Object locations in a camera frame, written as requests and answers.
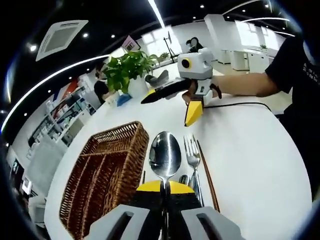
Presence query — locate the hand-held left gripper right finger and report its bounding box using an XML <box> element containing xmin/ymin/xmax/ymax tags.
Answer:
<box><xmin>166</xmin><ymin>181</ymin><xmax>245</xmax><ymax>240</ymax></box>

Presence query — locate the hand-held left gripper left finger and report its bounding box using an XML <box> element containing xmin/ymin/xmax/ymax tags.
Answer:
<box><xmin>88</xmin><ymin>180</ymin><xmax>167</xmax><ymax>240</ymax></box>

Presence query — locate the silver fork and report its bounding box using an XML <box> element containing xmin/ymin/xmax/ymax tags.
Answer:
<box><xmin>183</xmin><ymin>134</ymin><xmax>206</xmax><ymax>208</ymax></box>

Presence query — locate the silver spoon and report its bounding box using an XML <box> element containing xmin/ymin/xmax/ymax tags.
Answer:
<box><xmin>148</xmin><ymin>130</ymin><xmax>183</xmax><ymax>226</ymax></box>

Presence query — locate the brown wicker storage slots tray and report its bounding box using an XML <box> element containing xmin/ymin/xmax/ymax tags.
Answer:
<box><xmin>58</xmin><ymin>121</ymin><xmax>151</xmax><ymax>240</ymax></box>

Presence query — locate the white storage shelf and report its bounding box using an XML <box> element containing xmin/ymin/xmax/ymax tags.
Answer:
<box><xmin>27</xmin><ymin>92</ymin><xmax>97</xmax><ymax>151</ymax></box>

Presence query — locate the person's right hand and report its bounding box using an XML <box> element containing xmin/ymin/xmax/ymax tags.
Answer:
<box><xmin>181</xmin><ymin>74</ymin><xmax>227</xmax><ymax>104</ymax></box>

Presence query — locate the dark grey object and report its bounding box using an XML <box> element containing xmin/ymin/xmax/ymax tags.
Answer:
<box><xmin>145</xmin><ymin>69</ymin><xmax>175</xmax><ymax>87</ymax></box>

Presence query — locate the black tripod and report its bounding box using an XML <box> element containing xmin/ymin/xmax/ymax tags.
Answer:
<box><xmin>162</xmin><ymin>31</ymin><xmax>181</xmax><ymax>65</ymax></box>

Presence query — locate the white low cabinet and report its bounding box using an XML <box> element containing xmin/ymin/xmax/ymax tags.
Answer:
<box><xmin>219</xmin><ymin>48</ymin><xmax>270</xmax><ymax>74</ymax></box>

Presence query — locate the blue packet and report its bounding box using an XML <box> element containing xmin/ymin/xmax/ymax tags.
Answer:
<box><xmin>116</xmin><ymin>93</ymin><xmax>133</xmax><ymax>105</ymax></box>

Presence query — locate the potted green plant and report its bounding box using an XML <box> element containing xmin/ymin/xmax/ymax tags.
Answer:
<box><xmin>102</xmin><ymin>49</ymin><xmax>160</xmax><ymax>97</ymax></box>

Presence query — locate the small white box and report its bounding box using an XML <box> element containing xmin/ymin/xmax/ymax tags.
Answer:
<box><xmin>106</xmin><ymin>94</ymin><xmax>120</xmax><ymax>107</ymax></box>

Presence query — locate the long ceiling light strip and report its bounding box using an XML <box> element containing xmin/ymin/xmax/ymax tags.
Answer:
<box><xmin>0</xmin><ymin>55</ymin><xmax>111</xmax><ymax>135</ymax></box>
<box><xmin>147</xmin><ymin>0</ymin><xmax>166</xmax><ymax>29</ymax></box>

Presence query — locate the group of ceiling spotlights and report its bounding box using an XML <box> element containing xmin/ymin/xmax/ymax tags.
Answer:
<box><xmin>0</xmin><ymin>31</ymin><xmax>118</xmax><ymax>116</ymax></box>

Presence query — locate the white monitor back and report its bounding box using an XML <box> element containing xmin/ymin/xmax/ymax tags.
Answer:
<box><xmin>27</xmin><ymin>139</ymin><xmax>63</xmax><ymax>191</ymax></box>

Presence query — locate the white ceiling air vent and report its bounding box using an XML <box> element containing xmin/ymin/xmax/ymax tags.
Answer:
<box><xmin>35</xmin><ymin>19</ymin><xmax>90</xmax><ymax>63</ymax></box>

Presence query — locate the pink wall poster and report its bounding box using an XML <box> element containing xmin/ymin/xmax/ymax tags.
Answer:
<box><xmin>121</xmin><ymin>34</ymin><xmax>141</xmax><ymax>52</ymax></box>

